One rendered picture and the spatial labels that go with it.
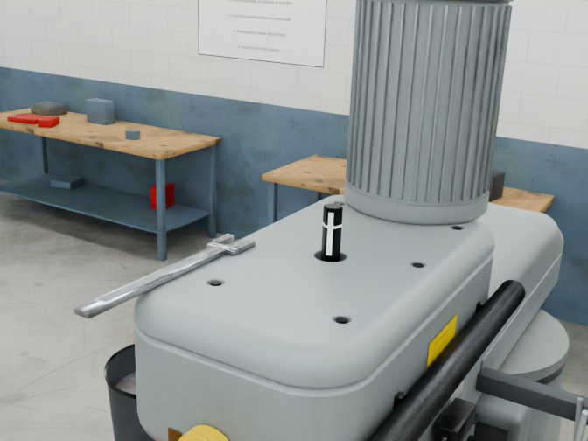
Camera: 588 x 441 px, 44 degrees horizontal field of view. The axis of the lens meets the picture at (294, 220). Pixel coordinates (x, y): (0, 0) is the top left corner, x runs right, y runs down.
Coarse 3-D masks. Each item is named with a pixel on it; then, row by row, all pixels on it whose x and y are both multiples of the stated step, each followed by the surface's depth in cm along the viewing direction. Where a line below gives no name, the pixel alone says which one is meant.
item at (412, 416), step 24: (504, 288) 97; (480, 312) 89; (504, 312) 91; (480, 336) 84; (456, 360) 78; (432, 384) 73; (456, 384) 76; (408, 408) 69; (432, 408) 70; (384, 432) 65; (408, 432) 66
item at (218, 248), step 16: (224, 240) 84; (192, 256) 78; (208, 256) 79; (160, 272) 74; (176, 272) 75; (128, 288) 70; (144, 288) 71; (80, 304) 67; (96, 304) 67; (112, 304) 67
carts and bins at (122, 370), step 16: (128, 352) 317; (112, 368) 308; (128, 368) 319; (112, 384) 309; (128, 384) 311; (112, 400) 293; (128, 400) 285; (112, 416) 299; (128, 416) 288; (128, 432) 291; (144, 432) 288
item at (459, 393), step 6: (462, 384) 97; (456, 390) 95; (462, 390) 98; (456, 396) 96; (462, 396) 99; (450, 402) 94; (444, 408) 92; (438, 414) 90; (432, 426) 89; (426, 432) 87; (432, 432) 89; (420, 438) 85; (426, 438) 88; (432, 438) 90
